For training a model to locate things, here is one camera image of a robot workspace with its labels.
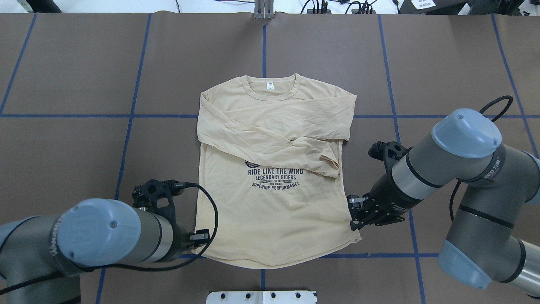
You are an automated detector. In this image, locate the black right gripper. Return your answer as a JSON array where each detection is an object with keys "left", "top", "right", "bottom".
[{"left": 347, "top": 141, "right": 416, "bottom": 231}]

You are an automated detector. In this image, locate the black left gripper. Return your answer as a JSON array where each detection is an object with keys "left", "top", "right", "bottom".
[{"left": 132, "top": 179, "right": 210, "bottom": 250}]

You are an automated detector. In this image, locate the beige long-sleeve graphic shirt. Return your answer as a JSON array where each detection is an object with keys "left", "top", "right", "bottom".
[{"left": 193, "top": 74, "right": 362, "bottom": 269}]

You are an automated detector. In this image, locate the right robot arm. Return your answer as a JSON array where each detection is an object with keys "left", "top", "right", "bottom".
[{"left": 347, "top": 108, "right": 539, "bottom": 299}]

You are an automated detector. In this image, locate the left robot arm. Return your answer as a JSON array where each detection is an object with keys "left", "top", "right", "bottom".
[{"left": 1, "top": 179, "right": 219, "bottom": 304}]

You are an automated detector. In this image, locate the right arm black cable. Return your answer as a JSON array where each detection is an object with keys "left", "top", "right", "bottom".
[{"left": 448, "top": 95, "right": 514, "bottom": 222}]

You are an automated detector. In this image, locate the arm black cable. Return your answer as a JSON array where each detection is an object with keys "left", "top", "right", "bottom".
[
  {"left": 0, "top": 182, "right": 219, "bottom": 296},
  {"left": 448, "top": 95, "right": 514, "bottom": 222}
]

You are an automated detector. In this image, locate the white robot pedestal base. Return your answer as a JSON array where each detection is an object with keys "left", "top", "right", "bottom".
[{"left": 206, "top": 290, "right": 318, "bottom": 304}]

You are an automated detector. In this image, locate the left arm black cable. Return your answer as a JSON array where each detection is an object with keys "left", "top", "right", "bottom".
[{"left": 0, "top": 182, "right": 219, "bottom": 296}]

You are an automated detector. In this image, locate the aluminium frame post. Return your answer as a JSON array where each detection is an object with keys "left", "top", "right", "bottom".
[{"left": 254, "top": 0, "right": 275, "bottom": 19}]

